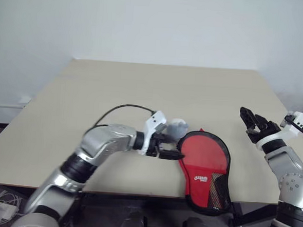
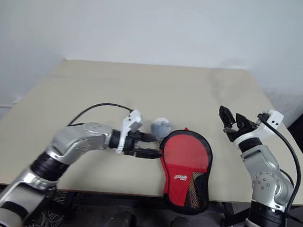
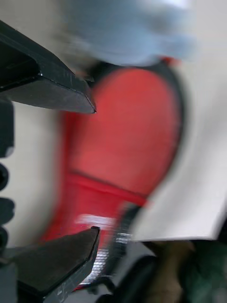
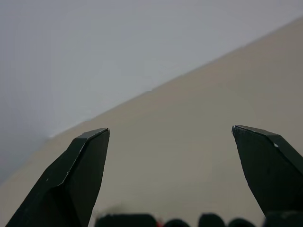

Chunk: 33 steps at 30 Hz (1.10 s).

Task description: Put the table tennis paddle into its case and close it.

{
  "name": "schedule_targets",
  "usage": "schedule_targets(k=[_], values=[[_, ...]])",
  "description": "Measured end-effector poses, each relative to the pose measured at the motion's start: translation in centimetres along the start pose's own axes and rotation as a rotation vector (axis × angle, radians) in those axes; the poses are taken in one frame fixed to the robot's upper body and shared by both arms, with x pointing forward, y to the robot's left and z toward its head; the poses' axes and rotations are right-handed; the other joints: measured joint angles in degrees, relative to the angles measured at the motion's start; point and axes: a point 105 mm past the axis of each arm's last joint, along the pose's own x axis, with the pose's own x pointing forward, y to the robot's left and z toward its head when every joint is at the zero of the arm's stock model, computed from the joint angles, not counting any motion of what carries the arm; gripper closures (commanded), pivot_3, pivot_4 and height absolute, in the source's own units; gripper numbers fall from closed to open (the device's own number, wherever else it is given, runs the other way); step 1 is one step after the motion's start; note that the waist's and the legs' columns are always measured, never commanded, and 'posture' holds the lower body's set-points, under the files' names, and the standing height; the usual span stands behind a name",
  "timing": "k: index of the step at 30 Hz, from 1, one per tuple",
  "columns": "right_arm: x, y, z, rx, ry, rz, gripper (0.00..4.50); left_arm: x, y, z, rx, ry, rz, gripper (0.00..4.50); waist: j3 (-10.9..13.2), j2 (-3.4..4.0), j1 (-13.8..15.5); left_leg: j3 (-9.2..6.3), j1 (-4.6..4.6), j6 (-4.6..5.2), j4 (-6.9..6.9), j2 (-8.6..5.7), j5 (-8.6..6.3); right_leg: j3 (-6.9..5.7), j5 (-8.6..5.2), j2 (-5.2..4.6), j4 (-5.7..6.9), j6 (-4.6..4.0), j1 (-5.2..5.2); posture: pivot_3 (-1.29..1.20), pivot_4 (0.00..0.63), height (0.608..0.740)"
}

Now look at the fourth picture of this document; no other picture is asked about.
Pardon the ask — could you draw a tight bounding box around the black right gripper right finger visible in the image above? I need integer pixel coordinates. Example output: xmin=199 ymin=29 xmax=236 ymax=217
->
xmin=231 ymin=125 xmax=303 ymax=218

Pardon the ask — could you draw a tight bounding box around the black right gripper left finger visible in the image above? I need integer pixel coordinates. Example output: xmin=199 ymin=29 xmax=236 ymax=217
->
xmin=4 ymin=128 xmax=111 ymax=227

